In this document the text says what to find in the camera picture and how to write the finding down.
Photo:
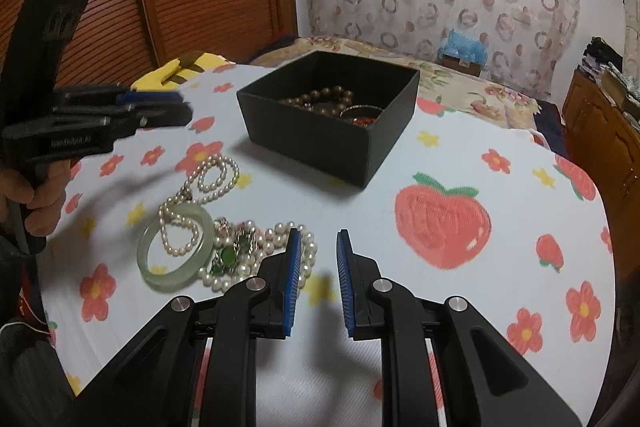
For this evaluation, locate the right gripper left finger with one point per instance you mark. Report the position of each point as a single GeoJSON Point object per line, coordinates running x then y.
{"type": "Point", "coordinates": [196, 360]}

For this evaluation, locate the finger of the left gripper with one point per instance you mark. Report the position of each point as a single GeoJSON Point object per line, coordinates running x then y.
{"type": "Point", "coordinates": [140, 119]}
{"type": "Point", "coordinates": [112, 96]}

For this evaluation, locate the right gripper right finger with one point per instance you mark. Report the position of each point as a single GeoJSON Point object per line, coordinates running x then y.
{"type": "Point", "coordinates": [442, 363]}

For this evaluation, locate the pale green jade bangle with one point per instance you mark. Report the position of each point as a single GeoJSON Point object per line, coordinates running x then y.
{"type": "Point", "coordinates": [186, 234]}

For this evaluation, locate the person's left hand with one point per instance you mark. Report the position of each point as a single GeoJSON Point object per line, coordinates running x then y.
{"type": "Point", "coordinates": [44, 202]}

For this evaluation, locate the yellow plush toy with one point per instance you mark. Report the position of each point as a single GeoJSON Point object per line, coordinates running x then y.
{"type": "Point", "coordinates": [180, 70]}

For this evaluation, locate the strawberry print white cloth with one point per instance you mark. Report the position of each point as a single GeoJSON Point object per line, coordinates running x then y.
{"type": "Point", "coordinates": [459, 207]}

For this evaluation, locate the black square storage box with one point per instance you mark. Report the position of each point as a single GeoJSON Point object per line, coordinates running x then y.
{"type": "Point", "coordinates": [341, 114]}

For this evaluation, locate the wooden sideboard cabinet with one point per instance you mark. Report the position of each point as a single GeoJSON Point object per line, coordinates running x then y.
{"type": "Point", "coordinates": [600, 140]}

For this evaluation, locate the cardboard box with blue bag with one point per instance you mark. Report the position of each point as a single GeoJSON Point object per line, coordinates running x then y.
{"type": "Point", "coordinates": [462, 53]}

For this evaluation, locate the pile of folded clothes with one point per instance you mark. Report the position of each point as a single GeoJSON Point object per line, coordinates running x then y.
{"type": "Point", "coordinates": [604, 66]}

